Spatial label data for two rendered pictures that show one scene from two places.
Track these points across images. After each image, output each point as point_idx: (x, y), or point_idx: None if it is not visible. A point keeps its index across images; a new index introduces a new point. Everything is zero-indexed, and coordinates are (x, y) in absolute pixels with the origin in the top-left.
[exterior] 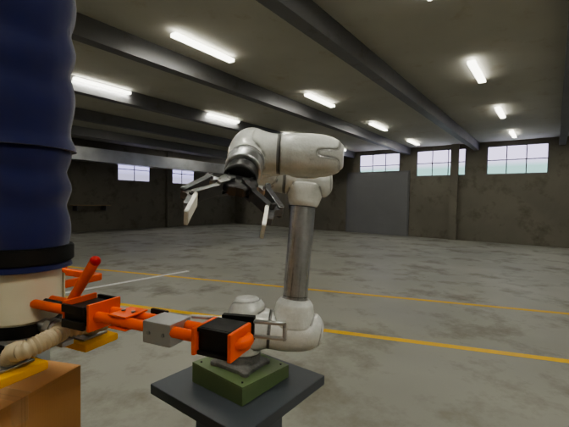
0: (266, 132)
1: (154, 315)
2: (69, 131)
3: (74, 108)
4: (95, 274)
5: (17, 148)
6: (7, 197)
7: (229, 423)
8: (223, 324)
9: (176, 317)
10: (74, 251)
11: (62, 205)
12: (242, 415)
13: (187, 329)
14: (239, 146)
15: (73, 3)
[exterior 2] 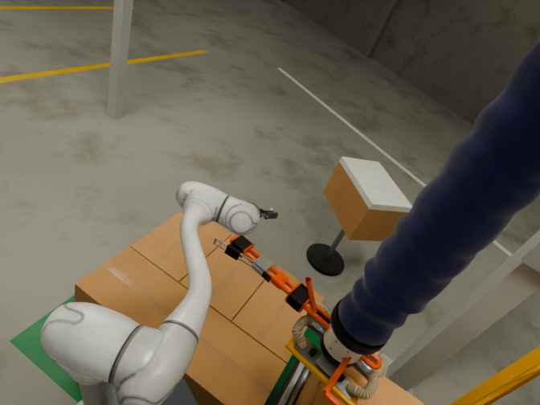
0: (238, 199)
1: (268, 272)
2: (376, 268)
3: (384, 256)
4: (329, 388)
5: None
6: None
7: (188, 397)
8: (242, 242)
9: (259, 261)
10: (335, 325)
11: (351, 296)
12: (175, 402)
13: (255, 251)
14: (255, 206)
15: (428, 192)
